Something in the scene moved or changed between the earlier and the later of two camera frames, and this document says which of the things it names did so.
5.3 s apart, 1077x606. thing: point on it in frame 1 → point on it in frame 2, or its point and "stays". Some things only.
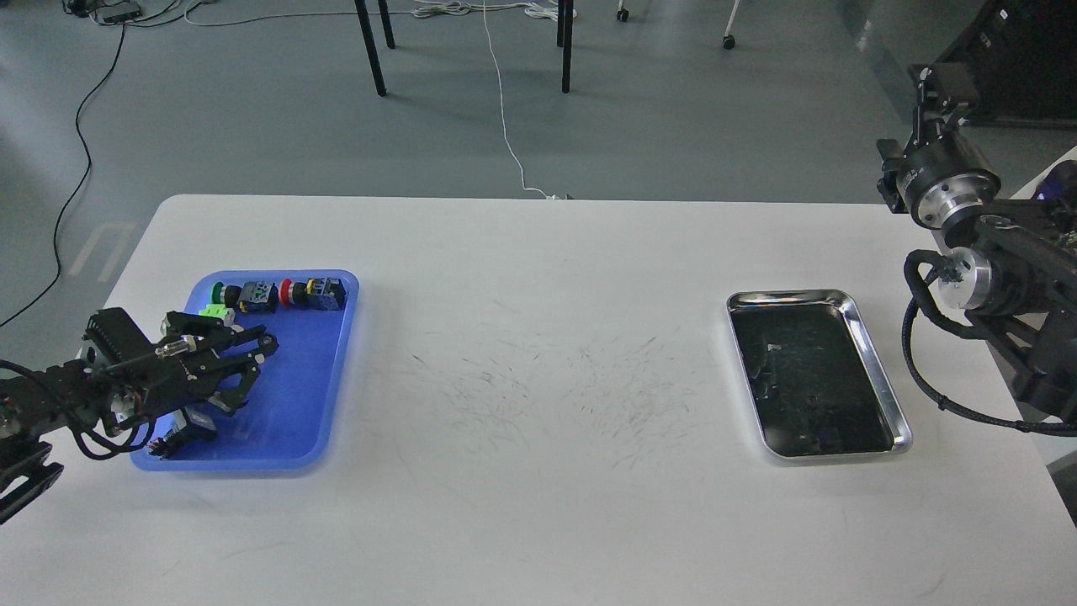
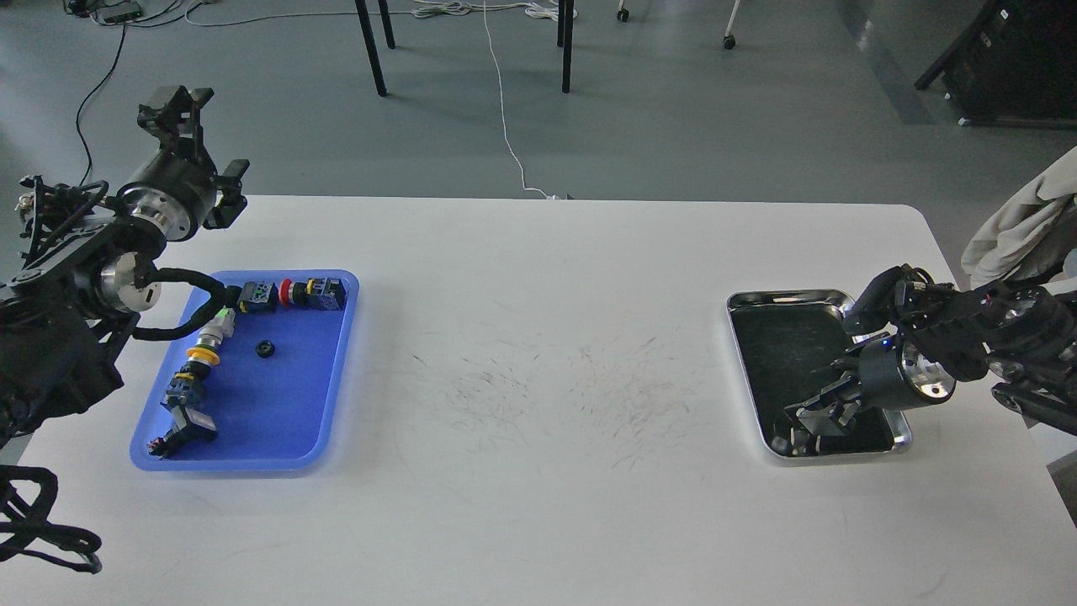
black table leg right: (565, 39) stays
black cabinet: (1022, 55) stays
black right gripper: (942, 178) → (892, 374)
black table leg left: (370, 41) stays
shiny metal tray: (814, 385) stays
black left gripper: (184, 371) → (176, 190)
